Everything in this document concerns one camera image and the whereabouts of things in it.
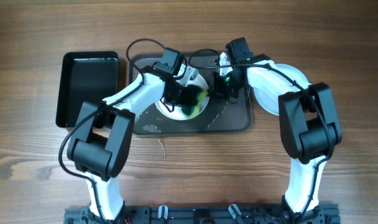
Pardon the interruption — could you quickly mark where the white plate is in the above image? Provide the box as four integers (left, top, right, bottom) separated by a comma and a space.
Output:
155, 73, 210, 121
247, 63, 311, 116

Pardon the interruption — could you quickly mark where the green yellow sponge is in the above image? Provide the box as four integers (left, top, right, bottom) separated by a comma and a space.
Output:
181, 90, 209, 119

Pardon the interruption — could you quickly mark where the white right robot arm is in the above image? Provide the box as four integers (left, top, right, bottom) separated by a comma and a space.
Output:
213, 37, 343, 219

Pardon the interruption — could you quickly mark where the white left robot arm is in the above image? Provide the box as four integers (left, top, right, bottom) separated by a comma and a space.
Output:
60, 47, 208, 223

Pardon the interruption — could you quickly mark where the grey serving tray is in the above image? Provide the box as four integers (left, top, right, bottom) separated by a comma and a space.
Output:
132, 52, 252, 138

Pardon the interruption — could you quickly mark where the black water tray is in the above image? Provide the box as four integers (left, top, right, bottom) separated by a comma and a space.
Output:
55, 51, 119, 128

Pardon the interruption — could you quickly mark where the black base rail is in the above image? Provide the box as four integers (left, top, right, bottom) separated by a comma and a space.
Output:
63, 204, 341, 224

